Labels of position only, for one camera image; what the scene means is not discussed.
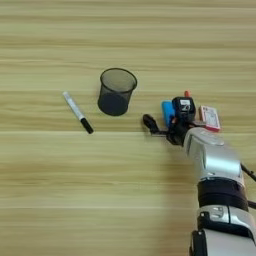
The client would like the silver marker with black cap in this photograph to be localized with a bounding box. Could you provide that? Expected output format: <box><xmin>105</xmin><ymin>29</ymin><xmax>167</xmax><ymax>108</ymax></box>
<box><xmin>62</xmin><ymin>90</ymin><xmax>95</xmax><ymax>135</ymax></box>

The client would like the red and white card box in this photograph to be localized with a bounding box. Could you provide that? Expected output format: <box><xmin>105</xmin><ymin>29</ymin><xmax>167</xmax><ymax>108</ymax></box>
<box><xmin>198</xmin><ymin>105</ymin><xmax>222</xmax><ymax>133</ymax></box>

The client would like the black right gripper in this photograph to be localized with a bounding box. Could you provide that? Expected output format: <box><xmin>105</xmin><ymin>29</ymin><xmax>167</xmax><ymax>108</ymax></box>
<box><xmin>142</xmin><ymin>113</ymin><xmax>198</xmax><ymax>147</ymax></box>

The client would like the blue eraser block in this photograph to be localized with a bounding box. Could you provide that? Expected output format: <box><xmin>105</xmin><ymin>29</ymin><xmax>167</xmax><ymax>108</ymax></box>
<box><xmin>161</xmin><ymin>99</ymin><xmax>176</xmax><ymax>128</ymax></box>

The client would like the black mesh pen cup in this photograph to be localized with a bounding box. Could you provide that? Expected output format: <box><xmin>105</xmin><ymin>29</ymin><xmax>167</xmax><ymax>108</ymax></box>
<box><xmin>97</xmin><ymin>67</ymin><xmax>139</xmax><ymax>117</ymax></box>

